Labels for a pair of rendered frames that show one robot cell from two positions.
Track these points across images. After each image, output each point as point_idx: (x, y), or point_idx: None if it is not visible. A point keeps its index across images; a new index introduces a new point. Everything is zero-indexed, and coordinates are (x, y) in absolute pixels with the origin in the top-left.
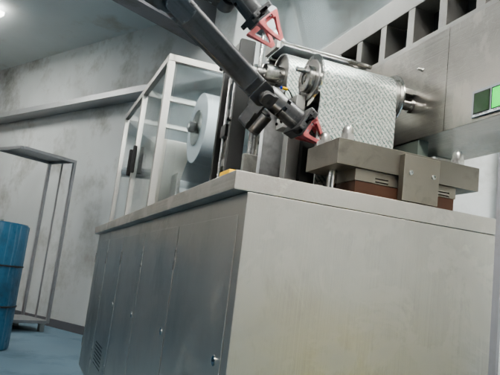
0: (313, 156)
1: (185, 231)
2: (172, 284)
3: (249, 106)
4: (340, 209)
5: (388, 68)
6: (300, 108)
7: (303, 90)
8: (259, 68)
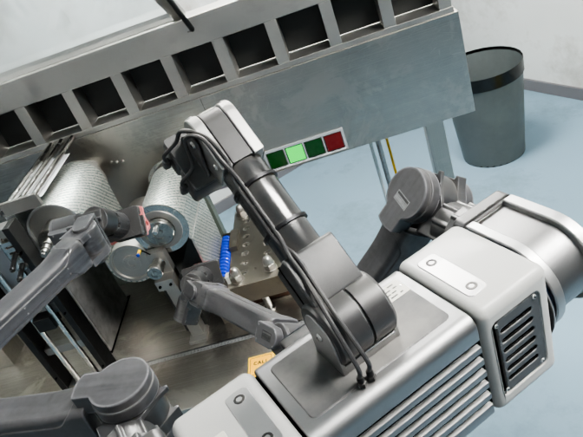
0: (244, 293)
1: None
2: None
3: (192, 308)
4: None
5: (112, 137)
6: (203, 267)
7: (166, 244)
8: (51, 242)
